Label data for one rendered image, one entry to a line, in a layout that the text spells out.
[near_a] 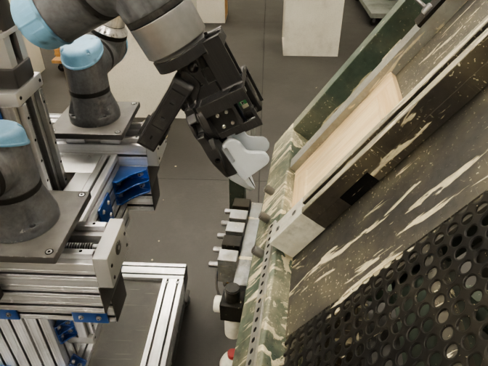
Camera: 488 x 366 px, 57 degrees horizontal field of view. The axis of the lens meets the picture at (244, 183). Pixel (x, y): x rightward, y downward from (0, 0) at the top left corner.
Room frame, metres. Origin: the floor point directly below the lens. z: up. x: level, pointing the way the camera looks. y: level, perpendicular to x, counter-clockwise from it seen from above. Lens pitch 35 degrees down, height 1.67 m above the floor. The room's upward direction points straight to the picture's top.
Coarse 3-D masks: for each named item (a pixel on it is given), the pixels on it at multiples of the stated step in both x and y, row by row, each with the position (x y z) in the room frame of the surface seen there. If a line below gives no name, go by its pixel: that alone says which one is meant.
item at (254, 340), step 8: (272, 224) 0.91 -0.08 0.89; (272, 248) 0.81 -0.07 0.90; (264, 256) 0.80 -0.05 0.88; (264, 264) 0.77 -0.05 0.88; (264, 272) 0.74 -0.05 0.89; (264, 280) 0.71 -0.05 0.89; (264, 288) 0.68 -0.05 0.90; (264, 296) 0.66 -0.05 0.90; (256, 304) 0.65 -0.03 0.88; (256, 312) 0.63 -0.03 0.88; (256, 320) 0.60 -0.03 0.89; (256, 328) 0.58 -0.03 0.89; (256, 336) 0.56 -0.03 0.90; (256, 344) 0.54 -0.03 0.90; (248, 352) 0.53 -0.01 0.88; (256, 352) 0.52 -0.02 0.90; (248, 360) 0.51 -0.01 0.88
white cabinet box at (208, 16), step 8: (200, 0) 5.94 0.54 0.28; (208, 0) 5.93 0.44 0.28; (216, 0) 5.93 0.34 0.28; (224, 0) 5.94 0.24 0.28; (200, 8) 5.94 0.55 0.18; (208, 8) 5.93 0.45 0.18; (216, 8) 5.93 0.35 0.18; (224, 8) 5.92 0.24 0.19; (200, 16) 5.94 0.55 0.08; (208, 16) 5.93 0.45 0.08; (216, 16) 5.93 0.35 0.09; (224, 16) 5.92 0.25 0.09
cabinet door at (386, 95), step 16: (384, 80) 1.11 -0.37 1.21; (368, 96) 1.12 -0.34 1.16; (384, 96) 1.04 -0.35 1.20; (400, 96) 0.99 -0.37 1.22; (352, 112) 1.13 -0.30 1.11; (368, 112) 1.05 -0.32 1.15; (384, 112) 0.96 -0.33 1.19; (352, 128) 1.06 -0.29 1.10; (368, 128) 0.98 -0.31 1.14; (336, 144) 1.06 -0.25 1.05; (352, 144) 0.98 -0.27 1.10; (320, 160) 1.07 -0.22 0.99; (336, 160) 0.98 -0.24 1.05; (304, 176) 1.07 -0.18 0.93; (320, 176) 0.99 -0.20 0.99; (304, 192) 0.99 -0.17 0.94
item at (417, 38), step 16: (448, 0) 1.11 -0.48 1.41; (464, 0) 1.11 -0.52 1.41; (432, 16) 1.12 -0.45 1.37; (448, 16) 1.11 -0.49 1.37; (416, 32) 1.12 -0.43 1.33; (432, 32) 1.11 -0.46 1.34; (400, 48) 1.13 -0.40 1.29; (416, 48) 1.12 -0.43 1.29; (384, 64) 1.14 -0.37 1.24; (400, 64) 1.12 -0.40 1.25; (368, 80) 1.15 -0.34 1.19; (352, 96) 1.17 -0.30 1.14; (336, 112) 1.18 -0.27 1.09; (320, 128) 1.20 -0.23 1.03; (336, 128) 1.14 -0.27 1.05; (320, 144) 1.15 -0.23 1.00; (304, 160) 1.16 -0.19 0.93
